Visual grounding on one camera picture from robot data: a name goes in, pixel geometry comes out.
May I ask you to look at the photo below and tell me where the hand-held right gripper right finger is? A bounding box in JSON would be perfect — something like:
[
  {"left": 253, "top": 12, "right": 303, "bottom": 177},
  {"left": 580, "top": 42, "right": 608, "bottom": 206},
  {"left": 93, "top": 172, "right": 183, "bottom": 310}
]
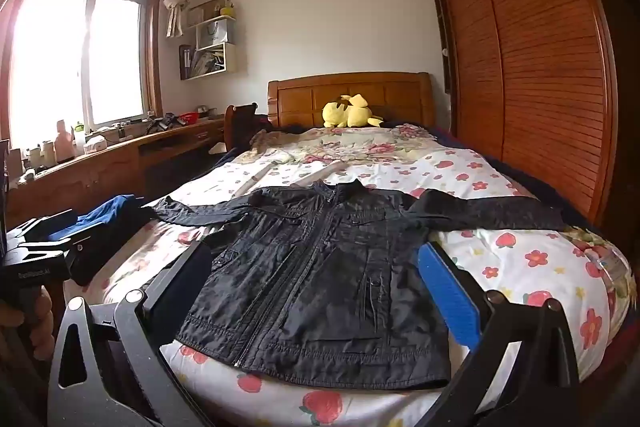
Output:
[{"left": 416, "top": 241, "right": 582, "bottom": 427}]

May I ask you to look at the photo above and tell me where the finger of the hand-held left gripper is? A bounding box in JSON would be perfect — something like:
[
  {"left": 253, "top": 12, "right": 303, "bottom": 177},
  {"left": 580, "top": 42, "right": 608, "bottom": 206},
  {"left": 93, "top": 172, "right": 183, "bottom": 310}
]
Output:
[
  {"left": 2, "top": 241, "right": 73, "bottom": 260},
  {"left": 10, "top": 208, "right": 81, "bottom": 242}
]

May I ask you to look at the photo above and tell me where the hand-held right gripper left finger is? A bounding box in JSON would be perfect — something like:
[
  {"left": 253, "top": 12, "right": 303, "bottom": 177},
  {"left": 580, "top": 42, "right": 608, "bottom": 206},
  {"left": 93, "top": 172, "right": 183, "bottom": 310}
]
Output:
[{"left": 47, "top": 241, "right": 215, "bottom": 427}]

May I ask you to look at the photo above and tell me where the black jacket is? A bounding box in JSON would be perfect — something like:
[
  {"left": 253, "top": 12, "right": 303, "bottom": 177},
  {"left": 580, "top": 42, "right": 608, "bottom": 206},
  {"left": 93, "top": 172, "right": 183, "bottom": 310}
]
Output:
[{"left": 150, "top": 181, "right": 568, "bottom": 392}]

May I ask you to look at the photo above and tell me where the person's left hand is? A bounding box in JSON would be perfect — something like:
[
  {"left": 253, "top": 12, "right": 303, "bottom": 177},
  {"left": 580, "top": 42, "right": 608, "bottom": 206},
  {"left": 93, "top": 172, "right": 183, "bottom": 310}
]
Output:
[{"left": 0, "top": 289, "right": 54, "bottom": 358}]

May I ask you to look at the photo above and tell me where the blue garment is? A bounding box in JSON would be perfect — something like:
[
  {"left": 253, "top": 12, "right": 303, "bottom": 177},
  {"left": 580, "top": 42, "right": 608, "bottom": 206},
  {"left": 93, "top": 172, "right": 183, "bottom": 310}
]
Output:
[{"left": 48, "top": 194, "right": 141, "bottom": 243}]

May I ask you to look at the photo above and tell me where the dark cloth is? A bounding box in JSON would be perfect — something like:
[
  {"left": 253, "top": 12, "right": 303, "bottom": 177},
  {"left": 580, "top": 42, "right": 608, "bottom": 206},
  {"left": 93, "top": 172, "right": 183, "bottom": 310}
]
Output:
[{"left": 67, "top": 202, "right": 157, "bottom": 286}]

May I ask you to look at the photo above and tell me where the long wooden desk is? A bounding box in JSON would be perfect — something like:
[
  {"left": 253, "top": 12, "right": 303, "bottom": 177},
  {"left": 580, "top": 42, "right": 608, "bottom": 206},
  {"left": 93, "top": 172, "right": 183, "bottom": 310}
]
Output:
[{"left": 5, "top": 114, "right": 226, "bottom": 228}]

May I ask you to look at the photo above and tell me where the pink bottle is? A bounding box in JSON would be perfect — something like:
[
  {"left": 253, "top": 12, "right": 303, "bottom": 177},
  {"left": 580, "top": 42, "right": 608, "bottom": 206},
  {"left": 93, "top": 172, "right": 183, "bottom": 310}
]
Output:
[{"left": 54, "top": 119, "right": 76, "bottom": 164}]

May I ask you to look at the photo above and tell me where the bed with floral sheet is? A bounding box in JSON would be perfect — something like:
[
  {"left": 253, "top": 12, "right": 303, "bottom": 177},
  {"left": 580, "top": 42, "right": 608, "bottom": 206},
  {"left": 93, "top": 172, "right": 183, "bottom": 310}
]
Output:
[{"left": 102, "top": 123, "right": 632, "bottom": 427}]

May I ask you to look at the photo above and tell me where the dark blue blanket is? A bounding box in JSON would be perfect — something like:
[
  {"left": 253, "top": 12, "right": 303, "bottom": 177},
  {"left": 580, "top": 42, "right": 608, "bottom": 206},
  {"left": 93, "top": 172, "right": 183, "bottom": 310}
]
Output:
[{"left": 430, "top": 124, "right": 596, "bottom": 228}]

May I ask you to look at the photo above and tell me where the black device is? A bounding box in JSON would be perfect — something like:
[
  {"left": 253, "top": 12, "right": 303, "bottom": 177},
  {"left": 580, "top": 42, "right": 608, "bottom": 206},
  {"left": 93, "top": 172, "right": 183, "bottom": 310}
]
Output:
[{"left": 146, "top": 114, "right": 177, "bottom": 134}]

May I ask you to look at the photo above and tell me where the wooden chair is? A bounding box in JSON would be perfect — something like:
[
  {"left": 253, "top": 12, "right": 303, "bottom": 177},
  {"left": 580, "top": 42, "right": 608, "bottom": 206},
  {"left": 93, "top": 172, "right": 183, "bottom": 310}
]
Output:
[{"left": 223, "top": 103, "right": 273, "bottom": 152}]

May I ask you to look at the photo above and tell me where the window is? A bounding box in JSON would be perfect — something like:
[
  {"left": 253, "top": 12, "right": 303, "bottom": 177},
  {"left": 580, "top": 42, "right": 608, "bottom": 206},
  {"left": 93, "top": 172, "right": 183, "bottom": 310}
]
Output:
[{"left": 0, "top": 0, "right": 164, "bottom": 148}]

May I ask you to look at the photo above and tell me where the wooden bed headboard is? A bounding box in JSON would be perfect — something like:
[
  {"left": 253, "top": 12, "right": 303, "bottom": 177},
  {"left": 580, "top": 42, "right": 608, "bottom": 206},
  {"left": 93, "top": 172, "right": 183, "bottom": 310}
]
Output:
[{"left": 266, "top": 72, "right": 433, "bottom": 131}]

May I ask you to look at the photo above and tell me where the yellow plush toy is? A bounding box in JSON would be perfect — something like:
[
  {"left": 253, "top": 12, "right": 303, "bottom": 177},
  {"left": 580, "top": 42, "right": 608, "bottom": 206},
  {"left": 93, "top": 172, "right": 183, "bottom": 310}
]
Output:
[{"left": 321, "top": 93, "right": 385, "bottom": 130}]

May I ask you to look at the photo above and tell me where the white paper bag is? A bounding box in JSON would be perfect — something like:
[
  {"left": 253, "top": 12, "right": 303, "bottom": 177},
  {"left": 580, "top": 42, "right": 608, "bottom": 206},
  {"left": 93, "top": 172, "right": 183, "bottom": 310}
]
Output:
[{"left": 196, "top": 18, "right": 230, "bottom": 50}]

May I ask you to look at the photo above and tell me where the white tied curtain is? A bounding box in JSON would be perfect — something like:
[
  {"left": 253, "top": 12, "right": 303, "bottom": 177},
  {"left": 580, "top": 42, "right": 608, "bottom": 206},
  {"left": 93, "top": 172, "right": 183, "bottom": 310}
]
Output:
[{"left": 164, "top": 0, "right": 203, "bottom": 39}]

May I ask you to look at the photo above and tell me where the wooden slatted wardrobe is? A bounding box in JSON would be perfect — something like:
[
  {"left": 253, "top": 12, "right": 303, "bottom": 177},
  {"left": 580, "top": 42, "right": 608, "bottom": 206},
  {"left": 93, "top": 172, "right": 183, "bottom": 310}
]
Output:
[{"left": 422, "top": 0, "right": 618, "bottom": 228}]

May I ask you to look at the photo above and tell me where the white wall shelf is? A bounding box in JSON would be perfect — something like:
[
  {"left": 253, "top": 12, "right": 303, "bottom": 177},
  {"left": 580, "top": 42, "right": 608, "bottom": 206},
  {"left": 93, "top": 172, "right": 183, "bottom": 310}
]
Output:
[{"left": 179, "top": 0, "right": 247, "bottom": 81}]

